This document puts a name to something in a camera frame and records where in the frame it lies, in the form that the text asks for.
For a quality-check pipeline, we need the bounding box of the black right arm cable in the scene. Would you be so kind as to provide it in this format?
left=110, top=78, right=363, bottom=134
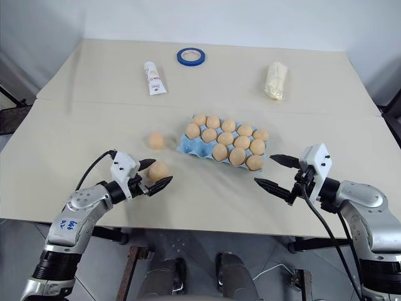
left=300, top=175, right=366, bottom=301

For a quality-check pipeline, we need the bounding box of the black mesh seat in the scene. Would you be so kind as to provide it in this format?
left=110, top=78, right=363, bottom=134
left=0, top=108, right=32, bottom=135

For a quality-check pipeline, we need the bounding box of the rusty brown metal bracket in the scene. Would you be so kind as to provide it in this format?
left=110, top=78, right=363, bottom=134
left=117, top=246, right=154, bottom=301
left=293, top=268, right=314, bottom=301

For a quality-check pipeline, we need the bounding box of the dark grey rounded shape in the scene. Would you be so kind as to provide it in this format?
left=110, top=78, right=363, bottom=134
left=146, top=256, right=187, bottom=301
left=216, top=251, right=261, bottom=301

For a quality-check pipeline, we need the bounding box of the cream plastic-wrapped package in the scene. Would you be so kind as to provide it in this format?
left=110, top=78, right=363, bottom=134
left=263, top=61, right=288, bottom=101

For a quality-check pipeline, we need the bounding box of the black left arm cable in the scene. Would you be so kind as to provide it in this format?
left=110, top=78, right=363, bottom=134
left=75, top=150, right=117, bottom=191

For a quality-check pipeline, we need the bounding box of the black stand leg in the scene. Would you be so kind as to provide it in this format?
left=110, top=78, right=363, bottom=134
left=0, top=83, right=28, bottom=107

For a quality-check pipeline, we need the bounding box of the black table frame bar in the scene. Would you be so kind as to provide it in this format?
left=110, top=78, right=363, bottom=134
left=288, top=237, right=352, bottom=253
left=90, top=226, right=129, bottom=246

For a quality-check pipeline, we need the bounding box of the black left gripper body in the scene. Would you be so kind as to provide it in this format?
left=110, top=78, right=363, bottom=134
left=128, top=174, right=152, bottom=199

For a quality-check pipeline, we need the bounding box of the blue tape roll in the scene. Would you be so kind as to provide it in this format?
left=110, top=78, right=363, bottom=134
left=175, top=47, right=207, bottom=67

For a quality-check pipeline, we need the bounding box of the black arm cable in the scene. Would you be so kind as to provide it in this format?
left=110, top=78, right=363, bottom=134
left=300, top=175, right=366, bottom=301
left=75, top=150, right=117, bottom=191

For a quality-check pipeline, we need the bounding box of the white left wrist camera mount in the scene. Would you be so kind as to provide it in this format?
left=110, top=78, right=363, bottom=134
left=110, top=151, right=141, bottom=200

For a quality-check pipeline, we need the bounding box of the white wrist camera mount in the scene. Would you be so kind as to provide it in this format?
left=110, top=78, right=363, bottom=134
left=110, top=151, right=141, bottom=200
left=299, top=142, right=333, bottom=200

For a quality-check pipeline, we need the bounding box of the thin white floor cable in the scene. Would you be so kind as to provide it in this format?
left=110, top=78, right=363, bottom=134
left=253, top=264, right=294, bottom=281

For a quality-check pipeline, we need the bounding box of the white tube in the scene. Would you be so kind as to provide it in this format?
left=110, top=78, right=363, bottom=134
left=143, top=61, right=167, bottom=97

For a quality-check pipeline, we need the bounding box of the black stand frame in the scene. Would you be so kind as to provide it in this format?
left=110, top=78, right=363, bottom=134
left=377, top=90, right=401, bottom=145

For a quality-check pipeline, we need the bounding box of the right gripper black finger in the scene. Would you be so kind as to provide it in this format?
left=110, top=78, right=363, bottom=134
left=269, top=154, right=301, bottom=172
left=254, top=177, right=291, bottom=202

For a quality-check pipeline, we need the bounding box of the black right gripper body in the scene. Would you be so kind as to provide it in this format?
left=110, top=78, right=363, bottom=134
left=285, top=167, right=317, bottom=206

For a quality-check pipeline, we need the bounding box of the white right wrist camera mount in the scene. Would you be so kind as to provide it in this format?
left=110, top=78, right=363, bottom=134
left=299, top=142, right=333, bottom=200

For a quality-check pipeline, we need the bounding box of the blue egg carton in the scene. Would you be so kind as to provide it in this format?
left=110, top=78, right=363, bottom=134
left=175, top=114, right=270, bottom=172

